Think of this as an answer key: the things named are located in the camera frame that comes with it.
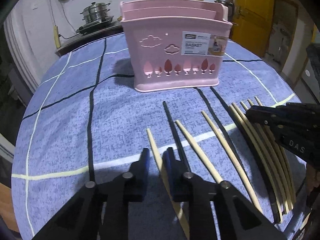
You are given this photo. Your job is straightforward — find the pink plastic utensil basket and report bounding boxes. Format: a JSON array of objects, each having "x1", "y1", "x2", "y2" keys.
[{"x1": 120, "y1": 0, "x2": 233, "y2": 92}]

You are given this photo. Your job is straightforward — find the stainless steel steamer pot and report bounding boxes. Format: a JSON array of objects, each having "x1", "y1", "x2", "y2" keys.
[{"x1": 81, "y1": 2, "x2": 113, "y2": 24}]

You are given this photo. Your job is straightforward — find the white electric kettle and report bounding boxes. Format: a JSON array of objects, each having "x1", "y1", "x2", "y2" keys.
[{"x1": 215, "y1": 0, "x2": 235, "y2": 22}]

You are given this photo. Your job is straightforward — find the yellow wooden door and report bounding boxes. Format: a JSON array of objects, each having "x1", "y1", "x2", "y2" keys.
[{"x1": 231, "y1": 0, "x2": 274, "y2": 57}]

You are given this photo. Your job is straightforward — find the beige power strip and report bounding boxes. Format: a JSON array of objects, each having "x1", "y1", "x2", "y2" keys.
[{"x1": 53, "y1": 25, "x2": 61, "y2": 49}]

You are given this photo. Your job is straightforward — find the metal kitchen shelf counter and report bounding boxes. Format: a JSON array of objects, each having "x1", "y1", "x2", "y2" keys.
[{"x1": 55, "y1": 23, "x2": 124, "y2": 57}]

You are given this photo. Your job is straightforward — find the light wooden chopstick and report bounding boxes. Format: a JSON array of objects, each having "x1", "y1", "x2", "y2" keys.
[
  {"x1": 230, "y1": 103, "x2": 293, "y2": 215},
  {"x1": 240, "y1": 100, "x2": 296, "y2": 205},
  {"x1": 201, "y1": 111, "x2": 263, "y2": 213},
  {"x1": 254, "y1": 96, "x2": 263, "y2": 106},
  {"x1": 146, "y1": 128, "x2": 190, "y2": 239},
  {"x1": 247, "y1": 99, "x2": 296, "y2": 203},
  {"x1": 228, "y1": 104, "x2": 288, "y2": 215},
  {"x1": 175, "y1": 120, "x2": 223, "y2": 184}
]

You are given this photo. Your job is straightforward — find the blue checked tablecloth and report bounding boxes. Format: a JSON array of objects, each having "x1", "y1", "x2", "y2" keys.
[{"x1": 11, "y1": 34, "x2": 298, "y2": 239}]

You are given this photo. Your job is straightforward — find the black induction cooker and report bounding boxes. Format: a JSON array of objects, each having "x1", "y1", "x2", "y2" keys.
[{"x1": 76, "y1": 21, "x2": 123, "y2": 35}]

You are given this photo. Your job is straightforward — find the person's right hand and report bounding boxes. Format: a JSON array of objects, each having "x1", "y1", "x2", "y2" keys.
[{"x1": 305, "y1": 164, "x2": 319, "y2": 207}]

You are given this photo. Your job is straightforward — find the black chopstick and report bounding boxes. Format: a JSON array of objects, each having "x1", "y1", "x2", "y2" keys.
[
  {"x1": 194, "y1": 87, "x2": 245, "y2": 170},
  {"x1": 163, "y1": 101, "x2": 191, "y2": 172},
  {"x1": 210, "y1": 87, "x2": 282, "y2": 224}
]

